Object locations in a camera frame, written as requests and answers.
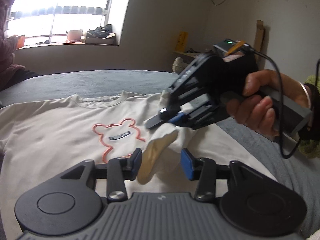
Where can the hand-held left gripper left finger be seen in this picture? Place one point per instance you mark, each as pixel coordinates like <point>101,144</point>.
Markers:
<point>136,163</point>

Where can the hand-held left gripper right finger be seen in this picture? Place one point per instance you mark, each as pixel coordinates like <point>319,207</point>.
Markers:
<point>187,165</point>

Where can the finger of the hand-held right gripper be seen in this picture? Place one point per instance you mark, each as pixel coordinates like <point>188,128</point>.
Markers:
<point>156,118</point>
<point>178,117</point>

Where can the white sweatshirt with bear outline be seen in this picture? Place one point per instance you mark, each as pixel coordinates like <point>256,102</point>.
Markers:
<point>62,120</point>

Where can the person's right hand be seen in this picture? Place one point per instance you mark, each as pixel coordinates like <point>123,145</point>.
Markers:
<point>257,115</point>

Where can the white shelf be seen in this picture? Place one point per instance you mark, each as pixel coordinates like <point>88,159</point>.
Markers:
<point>186,53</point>

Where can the cream bedpost finial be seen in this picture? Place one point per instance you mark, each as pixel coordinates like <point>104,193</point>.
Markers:
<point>177,65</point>

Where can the cardboard strip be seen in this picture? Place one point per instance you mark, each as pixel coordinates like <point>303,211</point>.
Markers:
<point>259,36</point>

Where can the grey blanket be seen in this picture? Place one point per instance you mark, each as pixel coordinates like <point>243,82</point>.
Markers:
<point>100,82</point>

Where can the cardboard box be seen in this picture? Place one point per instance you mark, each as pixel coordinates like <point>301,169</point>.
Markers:
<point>100,36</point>

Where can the pink pot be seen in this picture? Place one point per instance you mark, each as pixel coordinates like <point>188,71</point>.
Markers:
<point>74,36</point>

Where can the window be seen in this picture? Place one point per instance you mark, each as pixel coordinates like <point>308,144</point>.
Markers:
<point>70,10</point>

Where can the orange container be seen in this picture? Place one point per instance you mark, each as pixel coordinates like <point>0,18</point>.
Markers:
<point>21,42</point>

